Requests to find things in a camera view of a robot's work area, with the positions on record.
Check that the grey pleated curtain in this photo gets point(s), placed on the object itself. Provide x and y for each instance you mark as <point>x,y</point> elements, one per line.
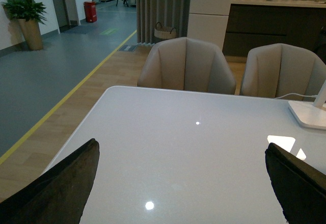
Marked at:
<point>169,13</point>

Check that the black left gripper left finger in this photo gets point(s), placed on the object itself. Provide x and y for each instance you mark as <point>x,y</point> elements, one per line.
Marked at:
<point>60,194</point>

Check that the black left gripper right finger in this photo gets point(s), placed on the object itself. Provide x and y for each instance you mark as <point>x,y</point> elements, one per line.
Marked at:
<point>299,187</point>

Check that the dark sideboard counter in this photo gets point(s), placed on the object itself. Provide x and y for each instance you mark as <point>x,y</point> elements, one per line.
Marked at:
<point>254,25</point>

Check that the tan tall plant pot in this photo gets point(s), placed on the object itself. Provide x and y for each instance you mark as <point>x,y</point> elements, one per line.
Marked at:
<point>31,33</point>

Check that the green potted plant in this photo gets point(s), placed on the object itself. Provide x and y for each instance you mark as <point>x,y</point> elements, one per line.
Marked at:
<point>25,9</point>

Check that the beige chair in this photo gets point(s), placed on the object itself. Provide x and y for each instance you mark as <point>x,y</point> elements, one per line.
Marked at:
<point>189,65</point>
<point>282,70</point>

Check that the white drawer cabinet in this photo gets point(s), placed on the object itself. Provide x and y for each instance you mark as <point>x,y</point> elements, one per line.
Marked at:
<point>208,20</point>

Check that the red bin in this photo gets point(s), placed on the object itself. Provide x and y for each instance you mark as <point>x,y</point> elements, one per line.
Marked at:
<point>90,11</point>

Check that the woven basket with handles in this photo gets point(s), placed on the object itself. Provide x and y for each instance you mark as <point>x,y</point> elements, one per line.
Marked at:
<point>162,33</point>

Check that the beige chair right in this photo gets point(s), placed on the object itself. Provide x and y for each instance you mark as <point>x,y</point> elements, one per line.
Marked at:
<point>282,70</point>

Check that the beige chair left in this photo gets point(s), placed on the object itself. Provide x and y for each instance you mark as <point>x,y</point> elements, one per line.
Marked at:
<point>189,65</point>

